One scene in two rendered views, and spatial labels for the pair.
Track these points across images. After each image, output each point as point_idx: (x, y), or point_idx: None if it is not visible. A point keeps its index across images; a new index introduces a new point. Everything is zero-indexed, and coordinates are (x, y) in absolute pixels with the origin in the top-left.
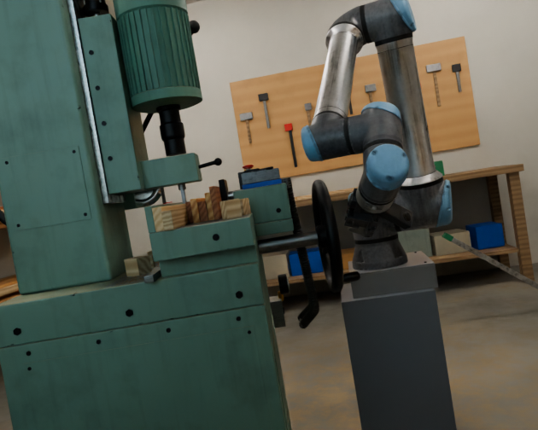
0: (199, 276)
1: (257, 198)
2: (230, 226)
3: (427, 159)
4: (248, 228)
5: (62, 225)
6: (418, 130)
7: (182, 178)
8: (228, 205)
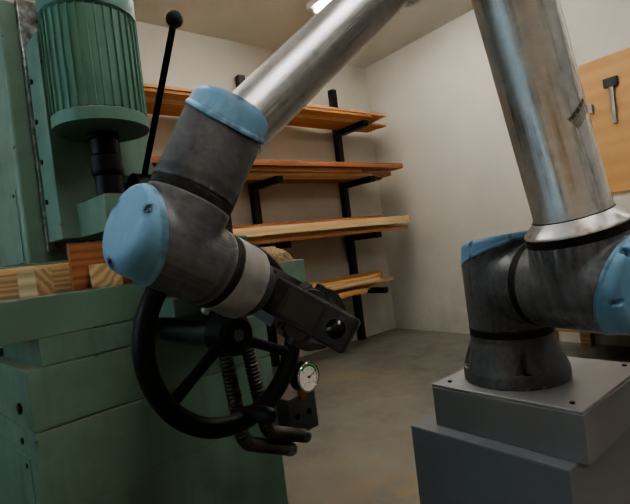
0: (3, 369)
1: None
2: None
3: (572, 187)
4: None
5: None
6: (545, 124)
7: (98, 227)
8: (19, 278)
